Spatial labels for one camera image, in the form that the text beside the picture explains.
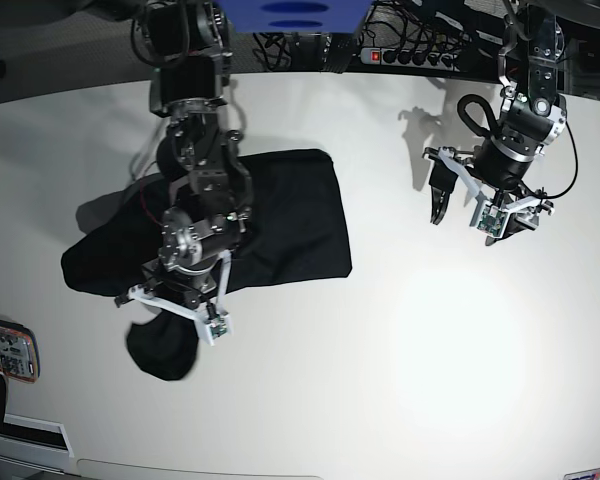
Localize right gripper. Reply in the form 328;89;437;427
142;262;218;313

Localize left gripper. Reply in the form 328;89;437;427
429;139;539;246

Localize black T-shirt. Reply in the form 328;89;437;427
60;149;352;381

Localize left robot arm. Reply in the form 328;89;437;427
423;2;567;245

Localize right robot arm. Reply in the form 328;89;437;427
130;1;253;309

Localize white power strip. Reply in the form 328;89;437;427
359;47;460;72

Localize black power adapter box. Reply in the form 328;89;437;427
322;33;357;74

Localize white tray with black slot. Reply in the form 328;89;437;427
0;413;74;475

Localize blue plastic box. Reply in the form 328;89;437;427
218;0;371;33

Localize colourful sticker at table edge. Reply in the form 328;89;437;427
563;467;600;480

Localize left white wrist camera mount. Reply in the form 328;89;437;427
423;147;555;238

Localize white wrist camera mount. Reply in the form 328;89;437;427
114;250;234;346
423;147;555;238

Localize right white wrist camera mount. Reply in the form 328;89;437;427
114;250;234;346

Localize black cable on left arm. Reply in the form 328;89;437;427
529;119;579;200

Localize tangled black cables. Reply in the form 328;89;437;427
252;0;506;71

